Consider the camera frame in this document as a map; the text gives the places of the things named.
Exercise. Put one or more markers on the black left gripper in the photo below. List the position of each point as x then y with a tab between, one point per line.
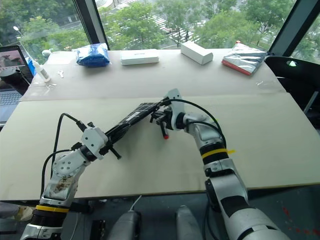
106	148

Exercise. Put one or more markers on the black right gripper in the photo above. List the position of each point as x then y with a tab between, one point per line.
165	118

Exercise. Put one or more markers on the black grid pouch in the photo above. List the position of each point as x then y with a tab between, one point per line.
136	115

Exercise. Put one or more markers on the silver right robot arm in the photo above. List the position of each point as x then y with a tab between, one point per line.
225	185

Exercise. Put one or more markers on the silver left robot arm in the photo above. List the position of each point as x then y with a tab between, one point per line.
62	172

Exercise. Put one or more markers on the flat white box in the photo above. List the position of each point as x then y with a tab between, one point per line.
139	57

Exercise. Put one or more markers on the white cardboard box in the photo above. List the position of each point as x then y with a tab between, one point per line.
196	52

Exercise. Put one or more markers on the grey rounded robot leg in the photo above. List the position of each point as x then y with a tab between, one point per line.
187	223
125	226

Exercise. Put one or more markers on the black box under table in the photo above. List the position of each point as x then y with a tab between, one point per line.
98	230

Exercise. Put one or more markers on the small white clip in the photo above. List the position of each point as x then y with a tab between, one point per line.
60	74

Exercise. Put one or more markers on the blue plastic package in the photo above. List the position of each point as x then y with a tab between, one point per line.
92	55

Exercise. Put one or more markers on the white glue bottle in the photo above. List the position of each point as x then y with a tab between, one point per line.
43	73

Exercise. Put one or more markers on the red grey wrapped package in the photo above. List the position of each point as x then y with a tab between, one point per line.
243	60

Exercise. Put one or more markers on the beige shoe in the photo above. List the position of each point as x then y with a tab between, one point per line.
23	213

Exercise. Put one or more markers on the small blue packet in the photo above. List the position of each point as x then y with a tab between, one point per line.
31	65

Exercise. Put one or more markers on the dark window pillar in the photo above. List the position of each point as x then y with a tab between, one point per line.
292	27
91	22

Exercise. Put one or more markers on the open laptop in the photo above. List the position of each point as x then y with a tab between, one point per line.
11	75

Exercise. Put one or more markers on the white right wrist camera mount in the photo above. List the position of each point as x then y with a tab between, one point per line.
176	107

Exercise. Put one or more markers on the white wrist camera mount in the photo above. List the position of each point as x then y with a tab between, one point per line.
92	140
176	107

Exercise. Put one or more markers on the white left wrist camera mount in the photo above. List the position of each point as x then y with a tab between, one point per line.
92	140

